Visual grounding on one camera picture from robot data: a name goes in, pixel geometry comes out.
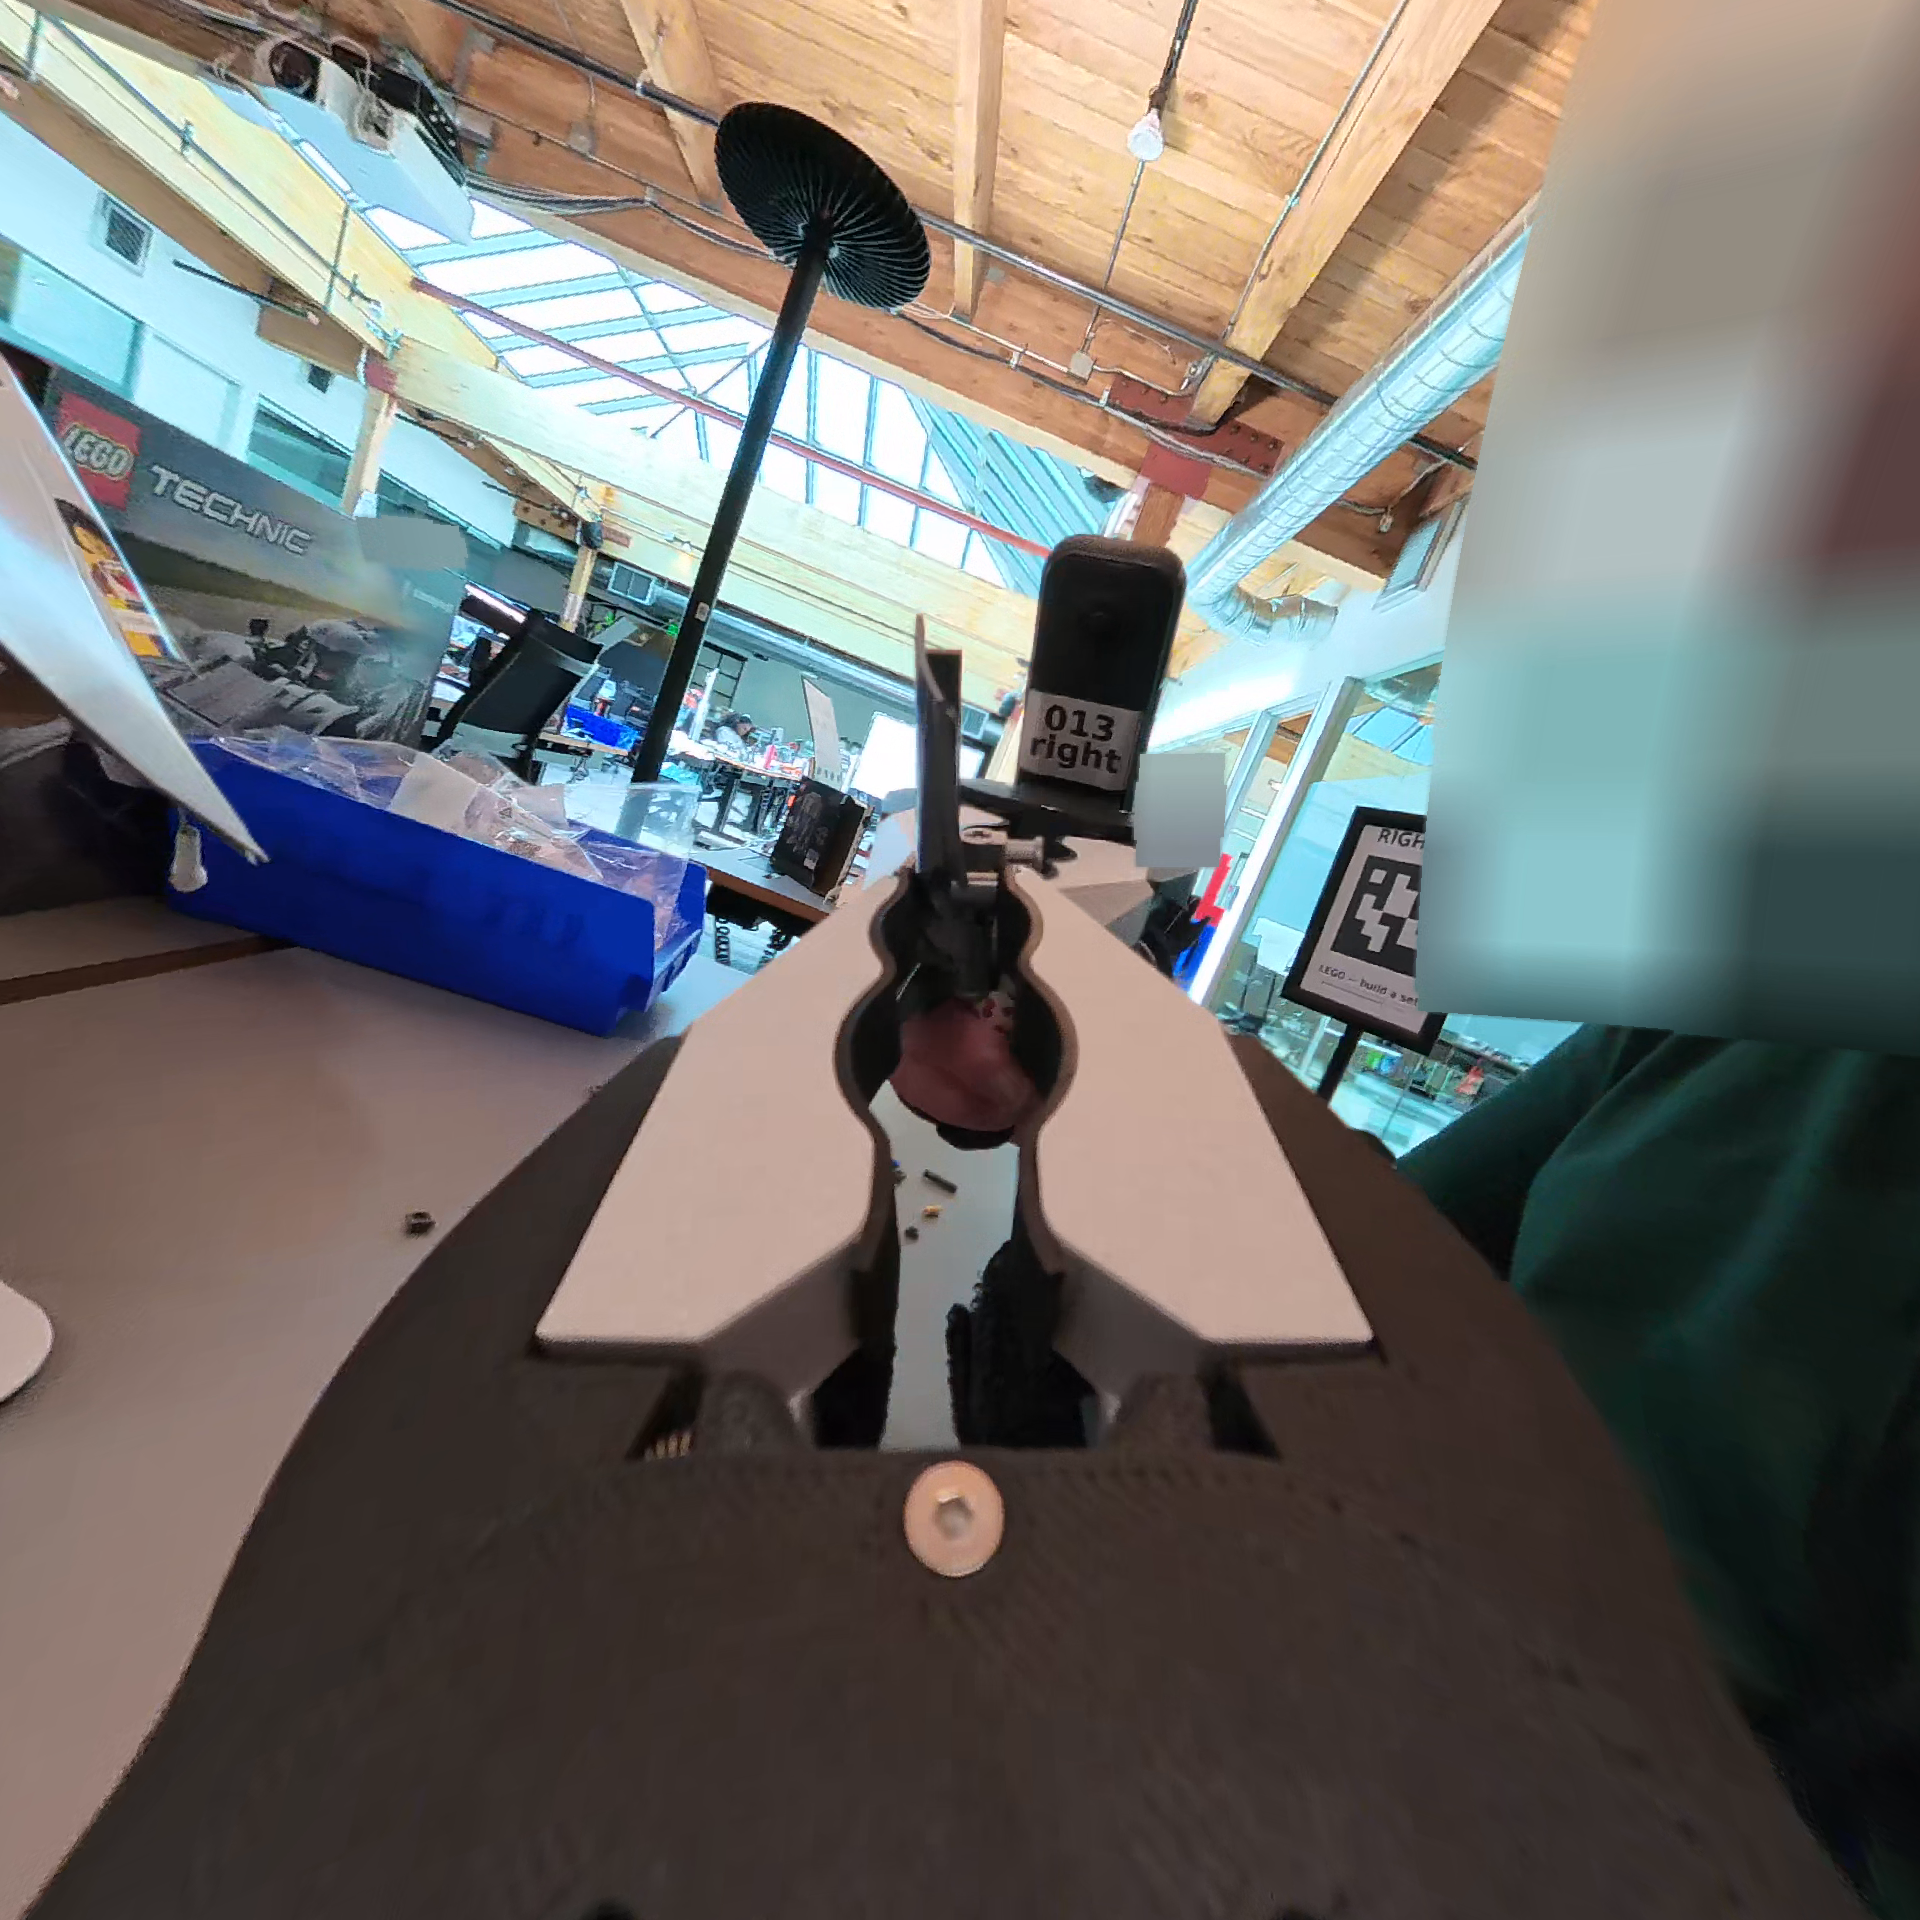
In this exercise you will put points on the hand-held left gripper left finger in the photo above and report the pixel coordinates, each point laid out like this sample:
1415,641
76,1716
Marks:
706,1202

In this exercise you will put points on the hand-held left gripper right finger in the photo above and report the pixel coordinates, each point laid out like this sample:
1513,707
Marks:
1201,1202

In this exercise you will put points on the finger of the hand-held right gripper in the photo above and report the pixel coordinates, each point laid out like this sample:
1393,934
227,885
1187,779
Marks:
1110,908
898,841

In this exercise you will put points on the long dark grey lego panel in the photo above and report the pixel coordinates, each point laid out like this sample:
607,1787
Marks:
943,751

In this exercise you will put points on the dark printed lego box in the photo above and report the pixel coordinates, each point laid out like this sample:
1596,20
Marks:
270,557

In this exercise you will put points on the lego instruction booklet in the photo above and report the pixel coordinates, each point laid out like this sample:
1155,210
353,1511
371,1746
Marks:
91,645

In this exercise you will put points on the person's right hand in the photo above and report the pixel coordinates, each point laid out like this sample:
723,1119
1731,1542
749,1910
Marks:
967,1073

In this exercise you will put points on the black framed sign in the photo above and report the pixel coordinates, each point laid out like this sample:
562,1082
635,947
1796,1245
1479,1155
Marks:
1373,915

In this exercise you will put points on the pile of clear plastic bags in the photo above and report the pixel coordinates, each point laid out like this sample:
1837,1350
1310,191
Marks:
494,819

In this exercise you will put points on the blue plastic bin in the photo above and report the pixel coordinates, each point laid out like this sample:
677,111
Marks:
421,915

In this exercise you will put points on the black mesh office chair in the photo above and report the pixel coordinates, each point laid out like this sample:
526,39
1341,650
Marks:
517,683

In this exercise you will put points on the white ceiling spotlight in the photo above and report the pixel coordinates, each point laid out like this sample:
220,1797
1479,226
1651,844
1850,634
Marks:
1147,138

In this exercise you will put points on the black pole with ribbed disc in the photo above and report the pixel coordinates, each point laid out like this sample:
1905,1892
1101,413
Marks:
820,181

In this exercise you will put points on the person's green shirt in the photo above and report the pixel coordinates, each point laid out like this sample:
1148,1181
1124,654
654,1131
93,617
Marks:
1725,1350

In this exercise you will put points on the white book stand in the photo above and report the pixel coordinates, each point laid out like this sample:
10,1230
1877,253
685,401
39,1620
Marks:
23,1342

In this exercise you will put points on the white ceiling projector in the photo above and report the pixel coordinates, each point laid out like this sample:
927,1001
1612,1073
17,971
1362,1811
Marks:
375,137

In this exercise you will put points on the silver ventilation duct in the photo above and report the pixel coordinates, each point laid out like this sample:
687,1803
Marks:
1349,451

